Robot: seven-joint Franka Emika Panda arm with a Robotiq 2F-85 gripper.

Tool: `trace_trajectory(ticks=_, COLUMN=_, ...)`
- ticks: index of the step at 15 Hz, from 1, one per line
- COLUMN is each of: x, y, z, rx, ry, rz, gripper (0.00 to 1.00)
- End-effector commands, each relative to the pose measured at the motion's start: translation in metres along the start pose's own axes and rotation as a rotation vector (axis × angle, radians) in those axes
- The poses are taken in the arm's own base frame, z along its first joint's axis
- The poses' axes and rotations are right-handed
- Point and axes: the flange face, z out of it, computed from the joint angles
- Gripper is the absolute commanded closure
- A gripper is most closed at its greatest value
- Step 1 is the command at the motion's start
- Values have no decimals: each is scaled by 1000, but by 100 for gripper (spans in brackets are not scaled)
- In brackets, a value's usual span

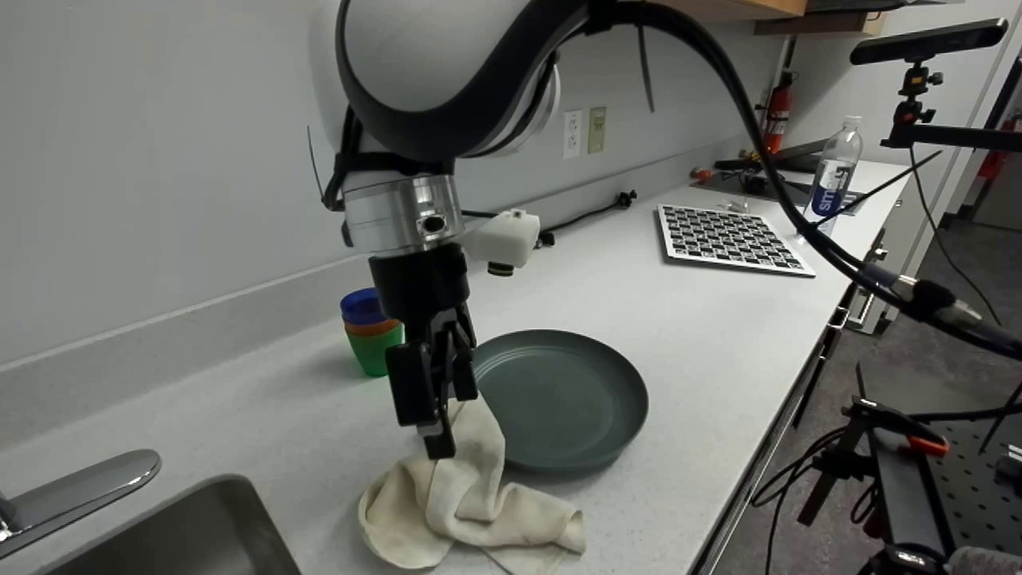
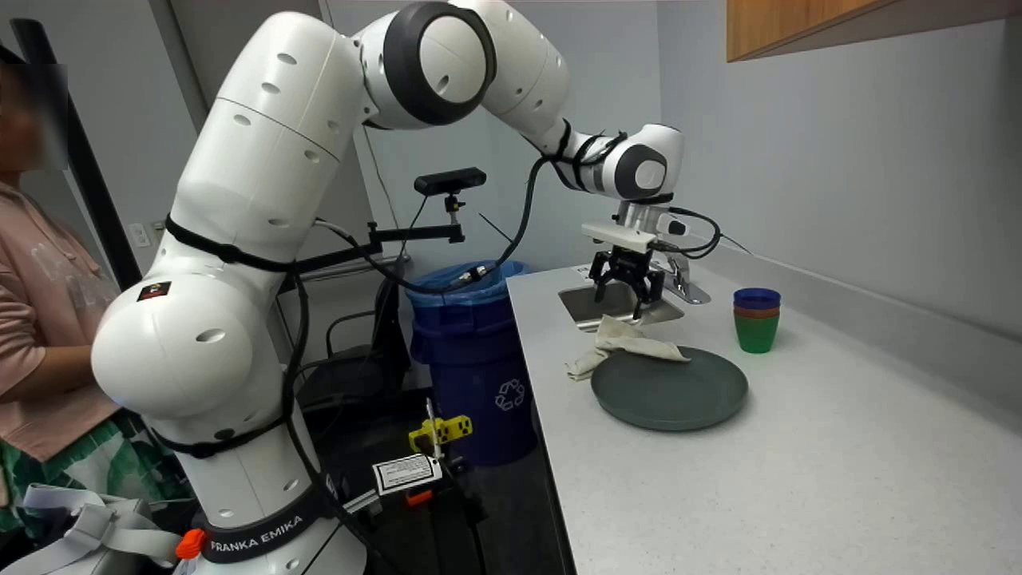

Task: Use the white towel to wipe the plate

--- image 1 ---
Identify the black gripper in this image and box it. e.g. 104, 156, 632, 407
367, 241, 483, 463

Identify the white towel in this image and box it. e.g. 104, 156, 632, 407
355, 397, 589, 575

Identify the dark green plate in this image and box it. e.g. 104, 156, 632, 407
468, 325, 651, 479

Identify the green plastic cup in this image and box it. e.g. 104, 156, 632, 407
345, 322, 410, 381

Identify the orange plastic cup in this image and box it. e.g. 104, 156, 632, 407
341, 315, 401, 342

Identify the blue plastic cup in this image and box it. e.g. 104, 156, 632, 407
338, 284, 390, 328

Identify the stainless steel sink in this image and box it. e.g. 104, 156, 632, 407
43, 473, 304, 575

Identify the checkerboard calibration board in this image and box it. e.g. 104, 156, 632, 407
656, 201, 819, 280

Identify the chrome faucet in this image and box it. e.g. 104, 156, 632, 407
0, 448, 166, 562

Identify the clear water bottle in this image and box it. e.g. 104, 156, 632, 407
807, 114, 865, 224

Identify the black tripod stand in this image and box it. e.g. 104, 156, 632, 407
747, 365, 1022, 575

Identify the black perforated board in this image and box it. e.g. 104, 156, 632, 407
937, 414, 1022, 555

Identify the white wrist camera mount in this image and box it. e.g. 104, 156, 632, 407
459, 208, 542, 280

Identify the thin black counter cable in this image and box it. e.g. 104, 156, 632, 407
535, 189, 638, 248

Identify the white wall outlet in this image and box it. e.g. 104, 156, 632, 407
558, 107, 589, 164

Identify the beige wall outlet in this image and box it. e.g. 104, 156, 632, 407
583, 103, 611, 156

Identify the wooden wall cabinet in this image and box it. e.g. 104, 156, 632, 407
681, 0, 887, 25

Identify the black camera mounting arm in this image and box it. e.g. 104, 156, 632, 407
878, 57, 1022, 154

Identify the black stereo camera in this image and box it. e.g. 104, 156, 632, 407
845, 15, 1008, 66

